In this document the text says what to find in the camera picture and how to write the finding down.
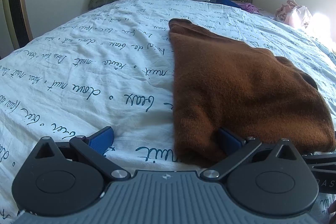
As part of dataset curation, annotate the dark blue cloth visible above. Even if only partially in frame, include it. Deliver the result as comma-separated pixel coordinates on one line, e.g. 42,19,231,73
214,0,241,7

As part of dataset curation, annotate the gold tower air conditioner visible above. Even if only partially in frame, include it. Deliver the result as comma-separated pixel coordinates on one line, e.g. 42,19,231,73
0,0,34,51

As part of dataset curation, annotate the brown knit sweater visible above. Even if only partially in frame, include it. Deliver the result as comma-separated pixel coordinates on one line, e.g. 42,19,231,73
168,18,336,168

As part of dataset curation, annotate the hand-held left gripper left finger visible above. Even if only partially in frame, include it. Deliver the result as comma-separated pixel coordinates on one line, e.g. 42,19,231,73
34,126,131,182

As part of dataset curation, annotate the pile of pink clothes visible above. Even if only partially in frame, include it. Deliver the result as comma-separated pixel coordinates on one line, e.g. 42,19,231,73
275,0,313,29

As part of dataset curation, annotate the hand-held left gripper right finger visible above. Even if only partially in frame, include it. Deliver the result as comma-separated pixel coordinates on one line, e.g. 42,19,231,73
200,127,300,182

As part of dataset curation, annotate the white script-print bed blanket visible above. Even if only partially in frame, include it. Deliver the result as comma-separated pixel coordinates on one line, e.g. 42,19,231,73
0,0,336,224

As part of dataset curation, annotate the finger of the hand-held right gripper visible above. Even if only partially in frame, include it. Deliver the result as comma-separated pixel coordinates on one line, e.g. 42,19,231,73
302,151,336,167

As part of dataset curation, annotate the purple cloth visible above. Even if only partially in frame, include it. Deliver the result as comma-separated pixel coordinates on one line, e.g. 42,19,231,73
238,2,259,13

